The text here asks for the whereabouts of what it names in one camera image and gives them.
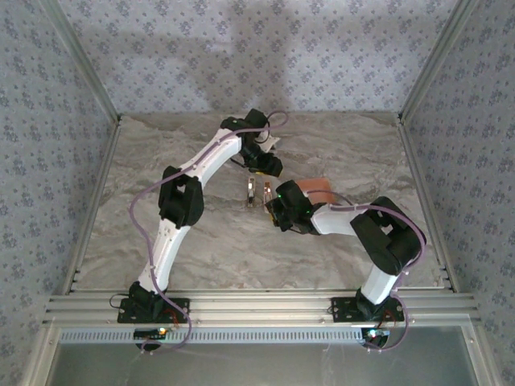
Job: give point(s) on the beige stapler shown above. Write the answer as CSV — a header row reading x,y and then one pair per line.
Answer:
x,y
250,193

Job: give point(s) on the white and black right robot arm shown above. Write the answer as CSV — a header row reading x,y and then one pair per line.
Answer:
x,y
378,281

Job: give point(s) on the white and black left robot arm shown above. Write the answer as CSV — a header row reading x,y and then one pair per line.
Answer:
x,y
177,237

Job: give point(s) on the brown flat object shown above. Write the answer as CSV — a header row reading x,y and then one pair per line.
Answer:
x,y
318,187

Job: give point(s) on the grey metal panel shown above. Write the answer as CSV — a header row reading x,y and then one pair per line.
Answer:
x,y
257,366

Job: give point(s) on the small circuit board with LED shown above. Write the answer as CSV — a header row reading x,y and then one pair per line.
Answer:
x,y
151,333
374,334

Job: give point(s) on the long aluminium base rail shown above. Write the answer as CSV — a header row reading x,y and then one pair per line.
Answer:
x,y
257,307

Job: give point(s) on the aluminium side rail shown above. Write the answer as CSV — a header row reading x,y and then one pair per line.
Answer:
x,y
427,201
95,201

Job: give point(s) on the aluminium corner post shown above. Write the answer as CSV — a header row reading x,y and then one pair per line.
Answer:
x,y
82,56
436,56

